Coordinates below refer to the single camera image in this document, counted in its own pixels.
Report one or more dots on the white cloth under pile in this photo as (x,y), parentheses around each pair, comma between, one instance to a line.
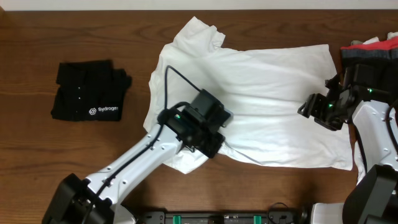
(390,35)

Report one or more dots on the white t-shirt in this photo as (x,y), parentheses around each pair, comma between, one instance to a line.
(262,88)

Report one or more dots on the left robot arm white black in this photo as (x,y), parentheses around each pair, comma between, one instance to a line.
(98,198)

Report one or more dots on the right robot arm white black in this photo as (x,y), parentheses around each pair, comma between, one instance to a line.
(374,199)

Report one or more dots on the folded black shirt with logo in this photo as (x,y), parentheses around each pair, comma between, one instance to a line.
(90,91)

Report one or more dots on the black garment with red band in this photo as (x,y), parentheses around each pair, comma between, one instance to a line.
(381,57)

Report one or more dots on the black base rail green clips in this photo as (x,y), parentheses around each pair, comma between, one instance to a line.
(277,213)

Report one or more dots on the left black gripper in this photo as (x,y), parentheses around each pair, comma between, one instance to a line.
(217,140)

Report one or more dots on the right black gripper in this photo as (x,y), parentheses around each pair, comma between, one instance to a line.
(312,107)

